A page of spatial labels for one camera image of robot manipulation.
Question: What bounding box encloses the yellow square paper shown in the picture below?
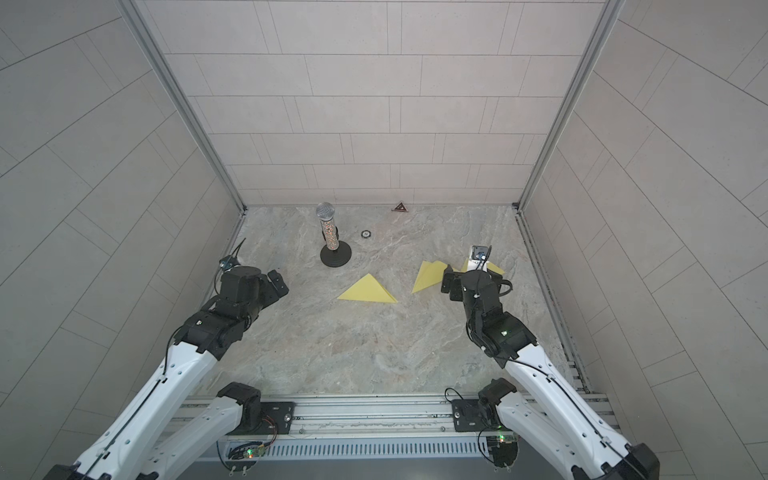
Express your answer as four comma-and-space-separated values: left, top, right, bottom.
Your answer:
412, 261, 448, 293

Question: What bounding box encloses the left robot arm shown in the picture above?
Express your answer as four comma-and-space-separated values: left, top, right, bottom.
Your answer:
46, 265, 289, 479

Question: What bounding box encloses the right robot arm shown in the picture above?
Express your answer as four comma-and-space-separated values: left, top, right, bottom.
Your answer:
441, 267, 660, 479

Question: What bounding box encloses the black round-base stand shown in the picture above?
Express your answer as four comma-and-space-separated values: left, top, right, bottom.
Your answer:
316, 202, 352, 268

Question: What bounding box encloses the right circuit board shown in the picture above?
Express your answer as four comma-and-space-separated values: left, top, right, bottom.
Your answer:
485, 434, 519, 470

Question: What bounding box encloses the circuit board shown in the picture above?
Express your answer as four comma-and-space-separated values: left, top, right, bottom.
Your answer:
225, 441, 270, 476
485, 434, 519, 470

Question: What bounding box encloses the left circuit board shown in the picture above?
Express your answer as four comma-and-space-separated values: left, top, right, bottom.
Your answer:
225, 441, 270, 476

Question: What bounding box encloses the vent grille strip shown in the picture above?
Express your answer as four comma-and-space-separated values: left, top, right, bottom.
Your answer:
197, 439, 490, 462

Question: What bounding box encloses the metal corner profile left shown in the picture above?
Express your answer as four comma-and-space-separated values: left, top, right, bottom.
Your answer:
116, 0, 247, 216

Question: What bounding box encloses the metal corner profile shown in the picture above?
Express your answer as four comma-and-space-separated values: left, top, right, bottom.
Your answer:
116, 0, 247, 216
517, 0, 625, 216

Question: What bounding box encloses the metal corner profile right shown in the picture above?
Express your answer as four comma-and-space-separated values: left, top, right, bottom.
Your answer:
517, 0, 625, 216

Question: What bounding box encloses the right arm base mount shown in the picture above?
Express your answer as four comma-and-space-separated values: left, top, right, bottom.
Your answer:
449, 378, 517, 433

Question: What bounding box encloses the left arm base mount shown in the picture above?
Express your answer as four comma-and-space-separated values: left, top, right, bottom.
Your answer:
230, 402, 296, 436

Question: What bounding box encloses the aluminium rail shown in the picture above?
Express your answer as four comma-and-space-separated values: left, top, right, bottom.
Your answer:
161, 392, 619, 442

